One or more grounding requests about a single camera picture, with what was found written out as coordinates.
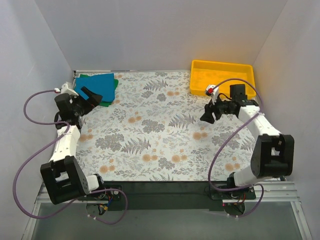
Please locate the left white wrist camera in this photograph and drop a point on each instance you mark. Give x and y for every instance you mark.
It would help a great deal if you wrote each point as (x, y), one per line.
(66, 88)

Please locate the aluminium frame rail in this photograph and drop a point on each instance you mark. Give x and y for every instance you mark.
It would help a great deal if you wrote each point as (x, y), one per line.
(274, 191)

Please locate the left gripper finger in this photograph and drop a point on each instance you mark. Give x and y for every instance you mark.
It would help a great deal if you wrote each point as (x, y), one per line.
(85, 93)
(94, 99)

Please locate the folded green t shirt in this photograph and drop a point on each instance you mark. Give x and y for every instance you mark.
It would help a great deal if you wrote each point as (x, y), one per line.
(110, 102)

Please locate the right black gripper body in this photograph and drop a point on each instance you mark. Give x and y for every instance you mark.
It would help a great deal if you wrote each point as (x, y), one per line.
(215, 110)

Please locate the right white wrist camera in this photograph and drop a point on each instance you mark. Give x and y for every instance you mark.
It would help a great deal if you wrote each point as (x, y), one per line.
(213, 92)

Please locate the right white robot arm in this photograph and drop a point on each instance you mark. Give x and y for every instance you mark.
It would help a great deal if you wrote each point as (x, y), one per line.
(273, 153)

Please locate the blue t shirt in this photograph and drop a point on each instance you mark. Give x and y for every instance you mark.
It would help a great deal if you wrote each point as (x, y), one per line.
(100, 85)

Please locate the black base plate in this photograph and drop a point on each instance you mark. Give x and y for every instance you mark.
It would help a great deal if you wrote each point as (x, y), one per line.
(176, 195)

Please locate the floral table mat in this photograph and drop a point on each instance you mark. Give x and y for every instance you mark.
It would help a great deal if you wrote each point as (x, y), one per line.
(152, 132)

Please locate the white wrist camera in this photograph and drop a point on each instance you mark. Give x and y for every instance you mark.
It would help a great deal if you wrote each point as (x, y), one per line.
(66, 88)
(213, 92)

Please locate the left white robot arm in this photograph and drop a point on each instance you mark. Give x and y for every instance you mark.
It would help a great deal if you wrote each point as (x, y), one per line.
(62, 175)

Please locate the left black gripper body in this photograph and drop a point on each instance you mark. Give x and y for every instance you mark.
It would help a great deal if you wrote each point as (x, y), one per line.
(85, 103)

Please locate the yellow plastic tray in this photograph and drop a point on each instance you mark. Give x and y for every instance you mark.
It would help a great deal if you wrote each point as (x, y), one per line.
(204, 73)

